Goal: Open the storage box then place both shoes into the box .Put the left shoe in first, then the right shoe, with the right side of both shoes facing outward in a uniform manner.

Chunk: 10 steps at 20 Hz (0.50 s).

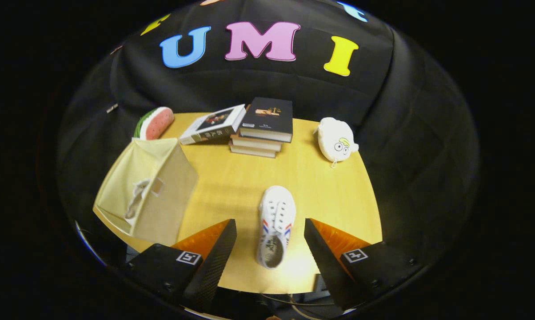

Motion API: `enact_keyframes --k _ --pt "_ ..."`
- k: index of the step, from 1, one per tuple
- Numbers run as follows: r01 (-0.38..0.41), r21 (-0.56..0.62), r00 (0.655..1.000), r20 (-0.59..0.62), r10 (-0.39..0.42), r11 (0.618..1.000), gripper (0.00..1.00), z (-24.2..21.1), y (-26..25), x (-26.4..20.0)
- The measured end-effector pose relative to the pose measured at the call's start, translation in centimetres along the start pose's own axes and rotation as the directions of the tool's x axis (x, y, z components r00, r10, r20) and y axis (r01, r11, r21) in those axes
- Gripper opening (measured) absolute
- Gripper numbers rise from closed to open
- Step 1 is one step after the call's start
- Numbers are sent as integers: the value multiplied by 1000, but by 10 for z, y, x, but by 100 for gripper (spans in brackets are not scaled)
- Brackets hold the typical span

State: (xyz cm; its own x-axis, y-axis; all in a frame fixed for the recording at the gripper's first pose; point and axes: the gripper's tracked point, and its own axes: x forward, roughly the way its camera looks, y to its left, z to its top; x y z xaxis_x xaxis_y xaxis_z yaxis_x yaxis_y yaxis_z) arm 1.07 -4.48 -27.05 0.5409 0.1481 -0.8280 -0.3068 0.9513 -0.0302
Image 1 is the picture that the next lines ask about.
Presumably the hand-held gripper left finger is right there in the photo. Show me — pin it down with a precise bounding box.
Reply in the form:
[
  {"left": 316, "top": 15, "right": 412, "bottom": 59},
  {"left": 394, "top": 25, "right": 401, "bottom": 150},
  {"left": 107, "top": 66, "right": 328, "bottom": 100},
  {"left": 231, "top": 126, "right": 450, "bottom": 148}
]
[{"left": 125, "top": 219, "right": 237, "bottom": 313}]

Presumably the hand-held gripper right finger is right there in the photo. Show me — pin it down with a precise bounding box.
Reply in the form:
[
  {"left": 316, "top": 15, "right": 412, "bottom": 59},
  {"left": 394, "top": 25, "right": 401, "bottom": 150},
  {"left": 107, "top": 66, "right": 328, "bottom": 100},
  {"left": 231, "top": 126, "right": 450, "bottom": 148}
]
[{"left": 303, "top": 218, "right": 428, "bottom": 311}]

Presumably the cream fabric storage box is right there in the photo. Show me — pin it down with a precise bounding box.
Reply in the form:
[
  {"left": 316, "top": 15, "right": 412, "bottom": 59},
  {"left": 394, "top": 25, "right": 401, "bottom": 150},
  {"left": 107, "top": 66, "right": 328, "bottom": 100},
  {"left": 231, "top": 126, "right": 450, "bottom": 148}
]
[{"left": 93, "top": 137, "right": 200, "bottom": 246}]

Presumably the brown cover book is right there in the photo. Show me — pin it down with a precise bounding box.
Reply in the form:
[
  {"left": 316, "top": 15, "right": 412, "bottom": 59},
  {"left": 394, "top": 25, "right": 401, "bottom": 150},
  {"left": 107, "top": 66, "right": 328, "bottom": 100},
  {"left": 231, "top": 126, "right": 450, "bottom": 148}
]
[
  {"left": 229, "top": 142, "right": 277, "bottom": 159},
  {"left": 231, "top": 133, "right": 283, "bottom": 152}
]

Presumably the white round plush toy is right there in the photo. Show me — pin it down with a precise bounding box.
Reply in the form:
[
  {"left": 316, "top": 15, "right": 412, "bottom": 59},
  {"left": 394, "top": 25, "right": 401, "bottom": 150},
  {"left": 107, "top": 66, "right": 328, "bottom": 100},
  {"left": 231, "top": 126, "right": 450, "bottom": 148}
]
[{"left": 313, "top": 117, "right": 359, "bottom": 168}]

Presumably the white portrait cover book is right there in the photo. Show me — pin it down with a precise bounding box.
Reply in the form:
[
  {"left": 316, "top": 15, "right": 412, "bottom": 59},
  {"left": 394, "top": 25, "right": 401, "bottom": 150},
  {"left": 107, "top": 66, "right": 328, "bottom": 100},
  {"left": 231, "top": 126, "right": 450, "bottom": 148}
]
[{"left": 179, "top": 104, "right": 247, "bottom": 145}]

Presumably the watermelon slice plush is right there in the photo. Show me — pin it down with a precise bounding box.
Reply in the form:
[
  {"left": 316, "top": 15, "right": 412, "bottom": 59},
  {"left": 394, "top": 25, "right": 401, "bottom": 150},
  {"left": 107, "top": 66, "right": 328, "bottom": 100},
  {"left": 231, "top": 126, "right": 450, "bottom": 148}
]
[{"left": 133, "top": 107, "right": 175, "bottom": 141}]

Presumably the black hardcover book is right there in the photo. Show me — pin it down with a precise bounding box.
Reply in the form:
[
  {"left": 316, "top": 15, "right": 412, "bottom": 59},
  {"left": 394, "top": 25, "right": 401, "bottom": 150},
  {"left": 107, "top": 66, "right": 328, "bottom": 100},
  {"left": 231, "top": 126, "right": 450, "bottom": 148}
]
[{"left": 240, "top": 97, "right": 293, "bottom": 143}]

